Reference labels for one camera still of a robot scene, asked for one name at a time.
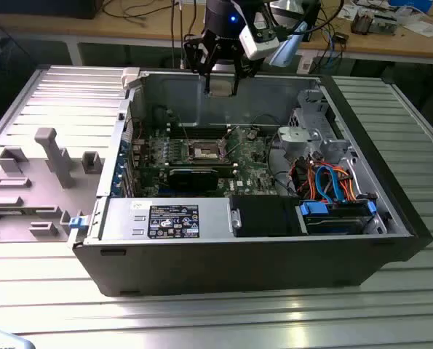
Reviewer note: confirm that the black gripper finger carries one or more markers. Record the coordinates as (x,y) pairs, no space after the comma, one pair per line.
(198,54)
(245,69)

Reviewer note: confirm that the silver CPU green edge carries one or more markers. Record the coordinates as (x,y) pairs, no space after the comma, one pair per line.
(221,89)

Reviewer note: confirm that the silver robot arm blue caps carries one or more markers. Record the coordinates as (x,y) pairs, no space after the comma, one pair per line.
(287,51)

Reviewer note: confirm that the CPU socket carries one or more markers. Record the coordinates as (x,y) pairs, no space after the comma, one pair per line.
(205,152)

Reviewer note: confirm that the white labelled box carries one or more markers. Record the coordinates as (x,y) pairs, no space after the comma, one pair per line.
(306,64)

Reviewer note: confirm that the round coin battery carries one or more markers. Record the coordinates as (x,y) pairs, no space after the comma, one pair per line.
(251,135)

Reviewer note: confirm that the wooden desk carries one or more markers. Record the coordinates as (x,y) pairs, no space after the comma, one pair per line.
(129,31)

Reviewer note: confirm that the silver metal drive cage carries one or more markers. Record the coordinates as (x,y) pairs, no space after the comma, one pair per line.
(292,140)

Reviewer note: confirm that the black upright box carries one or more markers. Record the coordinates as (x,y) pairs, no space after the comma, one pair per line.
(313,11)

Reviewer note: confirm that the small black adaptor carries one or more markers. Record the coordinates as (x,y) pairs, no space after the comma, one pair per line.
(341,37)

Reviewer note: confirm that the green motherboard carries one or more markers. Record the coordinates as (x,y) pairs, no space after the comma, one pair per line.
(252,171)

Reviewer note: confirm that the black graphics card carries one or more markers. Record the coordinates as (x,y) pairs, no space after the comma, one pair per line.
(192,180)

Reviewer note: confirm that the copper wound transformer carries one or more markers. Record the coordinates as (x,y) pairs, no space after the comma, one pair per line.
(361,22)

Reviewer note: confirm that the grey electronic device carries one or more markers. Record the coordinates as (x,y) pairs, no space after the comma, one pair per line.
(383,23)

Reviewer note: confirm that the black flat box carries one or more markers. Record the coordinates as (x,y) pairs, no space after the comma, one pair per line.
(45,9)

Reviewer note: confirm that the grey power supply black label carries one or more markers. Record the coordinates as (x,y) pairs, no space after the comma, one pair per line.
(125,218)

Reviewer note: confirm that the blue cardboard box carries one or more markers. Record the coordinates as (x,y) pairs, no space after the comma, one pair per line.
(412,3)

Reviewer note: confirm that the hard disk in blue carrier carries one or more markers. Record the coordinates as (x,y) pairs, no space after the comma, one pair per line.
(332,226)

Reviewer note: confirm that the white papers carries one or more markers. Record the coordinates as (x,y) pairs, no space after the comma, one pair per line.
(425,28)

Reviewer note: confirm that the blue case latch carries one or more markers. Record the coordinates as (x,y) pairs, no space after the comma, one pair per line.
(77,222)

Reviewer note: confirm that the grey plastic parts rack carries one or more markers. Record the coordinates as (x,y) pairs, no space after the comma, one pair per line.
(38,225)

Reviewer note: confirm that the green RAM stick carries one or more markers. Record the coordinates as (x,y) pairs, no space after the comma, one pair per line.
(8,212)

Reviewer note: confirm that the white keyboard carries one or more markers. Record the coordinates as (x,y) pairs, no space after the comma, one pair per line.
(5,341)

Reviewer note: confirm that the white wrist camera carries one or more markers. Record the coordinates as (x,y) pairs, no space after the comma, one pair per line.
(258,40)

